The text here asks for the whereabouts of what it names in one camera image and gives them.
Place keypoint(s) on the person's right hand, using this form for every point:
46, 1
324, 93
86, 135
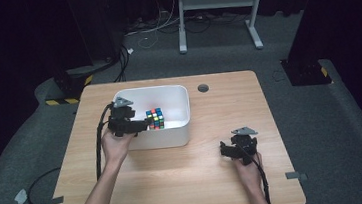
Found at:
250, 174

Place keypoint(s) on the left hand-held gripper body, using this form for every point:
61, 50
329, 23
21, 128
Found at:
122, 119

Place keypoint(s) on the black base with yellow mark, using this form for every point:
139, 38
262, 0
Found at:
306, 71

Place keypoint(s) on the person's left hand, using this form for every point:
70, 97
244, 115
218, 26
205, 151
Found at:
116, 148

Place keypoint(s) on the grey tape strip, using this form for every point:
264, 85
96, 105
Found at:
53, 202
296, 175

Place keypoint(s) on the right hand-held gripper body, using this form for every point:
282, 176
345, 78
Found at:
246, 144

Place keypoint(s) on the white plastic bin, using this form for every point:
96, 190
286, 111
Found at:
172, 133

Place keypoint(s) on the grey round table grommet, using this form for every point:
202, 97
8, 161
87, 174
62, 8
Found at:
203, 88

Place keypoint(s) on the black base with yellow stripes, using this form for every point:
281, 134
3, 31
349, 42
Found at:
70, 86

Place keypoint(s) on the multicoloured puzzle cube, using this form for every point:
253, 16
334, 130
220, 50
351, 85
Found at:
156, 118

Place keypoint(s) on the white metal stand frame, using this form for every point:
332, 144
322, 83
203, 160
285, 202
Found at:
216, 1

